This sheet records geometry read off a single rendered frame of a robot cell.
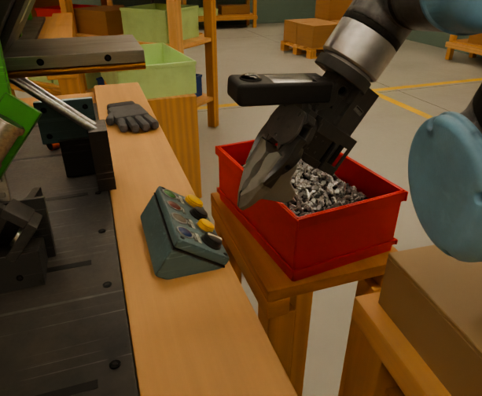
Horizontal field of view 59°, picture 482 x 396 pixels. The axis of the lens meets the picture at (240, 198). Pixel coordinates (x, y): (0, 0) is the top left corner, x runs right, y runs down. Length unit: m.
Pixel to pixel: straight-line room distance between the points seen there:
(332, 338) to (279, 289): 1.06
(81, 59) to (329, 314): 1.41
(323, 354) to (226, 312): 1.19
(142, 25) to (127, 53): 2.67
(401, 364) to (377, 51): 0.35
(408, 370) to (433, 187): 0.25
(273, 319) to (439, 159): 0.46
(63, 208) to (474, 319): 0.59
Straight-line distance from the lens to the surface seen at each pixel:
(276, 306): 0.71
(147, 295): 0.53
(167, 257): 0.53
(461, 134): 0.33
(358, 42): 0.51
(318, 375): 1.61
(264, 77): 0.50
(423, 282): 0.53
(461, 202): 0.34
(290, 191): 0.54
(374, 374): 0.63
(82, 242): 0.65
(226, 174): 0.85
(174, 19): 3.13
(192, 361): 0.46
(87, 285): 0.57
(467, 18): 0.42
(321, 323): 1.78
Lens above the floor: 1.25
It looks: 29 degrees down
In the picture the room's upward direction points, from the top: straight up
